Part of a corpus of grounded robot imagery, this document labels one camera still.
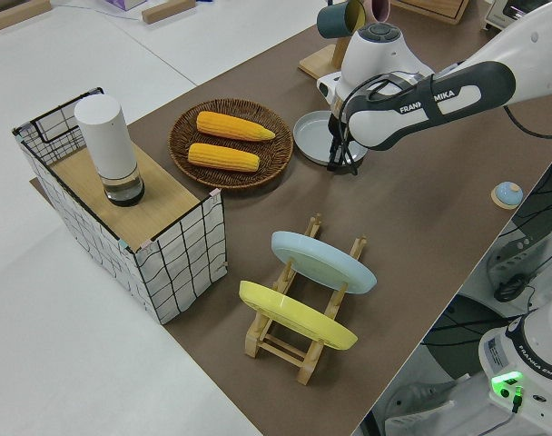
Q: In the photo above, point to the dark teal mug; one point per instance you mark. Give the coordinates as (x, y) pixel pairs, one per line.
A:
(332, 20)

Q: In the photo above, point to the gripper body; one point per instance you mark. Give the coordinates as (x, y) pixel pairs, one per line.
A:
(328, 86)

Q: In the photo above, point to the purple box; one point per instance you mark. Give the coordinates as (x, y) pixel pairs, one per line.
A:
(126, 3)

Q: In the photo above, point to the wooden board shelf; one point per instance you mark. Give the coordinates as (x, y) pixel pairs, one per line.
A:
(167, 200)

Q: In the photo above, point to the long wooden block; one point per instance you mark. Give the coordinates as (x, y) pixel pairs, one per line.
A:
(17, 16)

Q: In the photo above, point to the light blue plate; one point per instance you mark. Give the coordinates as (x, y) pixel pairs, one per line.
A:
(321, 261)

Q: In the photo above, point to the wooden cabinet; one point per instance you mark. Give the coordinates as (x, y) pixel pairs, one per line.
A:
(430, 9)

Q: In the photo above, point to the pink mug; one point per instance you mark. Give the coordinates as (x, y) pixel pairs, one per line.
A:
(378, 9)

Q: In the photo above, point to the yellow corn cob blunt end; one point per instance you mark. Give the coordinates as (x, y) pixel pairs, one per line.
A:
(221, 157)

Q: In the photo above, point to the grey robot mounting base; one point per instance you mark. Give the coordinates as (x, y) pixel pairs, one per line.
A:
(416, 409)

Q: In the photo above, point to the short wooden block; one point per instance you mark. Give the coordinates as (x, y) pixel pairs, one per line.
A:
(167, 11)

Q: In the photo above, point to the cream toaster oven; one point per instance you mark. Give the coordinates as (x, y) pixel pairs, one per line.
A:
(498, 13)

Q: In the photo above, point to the white cylinder dark base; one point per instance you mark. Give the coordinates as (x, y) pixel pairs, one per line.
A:
(105, 136)

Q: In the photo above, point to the wooden mug tree stand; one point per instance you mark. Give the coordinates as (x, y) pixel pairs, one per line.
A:
(319, 61)

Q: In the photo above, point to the small blue dome bell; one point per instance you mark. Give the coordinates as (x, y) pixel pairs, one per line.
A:
(509, 193)

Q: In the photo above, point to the yellow corn cob pointed tip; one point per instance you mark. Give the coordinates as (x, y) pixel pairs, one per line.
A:
(230, 126)

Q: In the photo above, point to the wooden plate rack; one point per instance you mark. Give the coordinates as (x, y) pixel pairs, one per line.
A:
(252, 343)

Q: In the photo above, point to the yellow plate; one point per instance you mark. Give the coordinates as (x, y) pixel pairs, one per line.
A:
(294, 313)

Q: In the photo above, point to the gray round plate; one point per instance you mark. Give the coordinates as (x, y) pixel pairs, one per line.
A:
(310, 131)

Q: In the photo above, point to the brown wicker basket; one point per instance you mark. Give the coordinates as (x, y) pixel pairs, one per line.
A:
(180, 150)

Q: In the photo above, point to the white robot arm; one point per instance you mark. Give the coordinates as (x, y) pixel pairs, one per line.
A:
(380, 59)

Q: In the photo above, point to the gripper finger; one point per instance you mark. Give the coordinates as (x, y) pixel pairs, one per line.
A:
(344, 145)
(332, 150)

